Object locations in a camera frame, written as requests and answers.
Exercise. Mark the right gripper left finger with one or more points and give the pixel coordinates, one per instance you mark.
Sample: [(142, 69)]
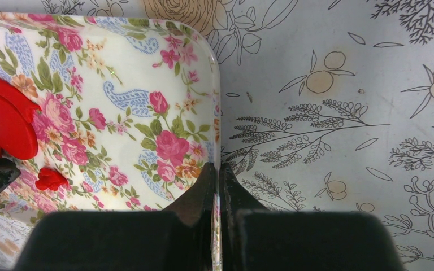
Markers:
[(175, 238)]

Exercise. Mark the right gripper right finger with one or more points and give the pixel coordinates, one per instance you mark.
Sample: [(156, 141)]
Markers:
[(256, 238)]

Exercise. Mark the small red dough scrap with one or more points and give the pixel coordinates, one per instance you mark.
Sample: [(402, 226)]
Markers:
[(50, 179)]

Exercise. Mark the floral tray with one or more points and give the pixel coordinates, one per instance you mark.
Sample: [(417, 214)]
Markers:
[(129, 110)]

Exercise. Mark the floral table mat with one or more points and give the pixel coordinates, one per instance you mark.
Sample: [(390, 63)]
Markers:
[(324, 106)]

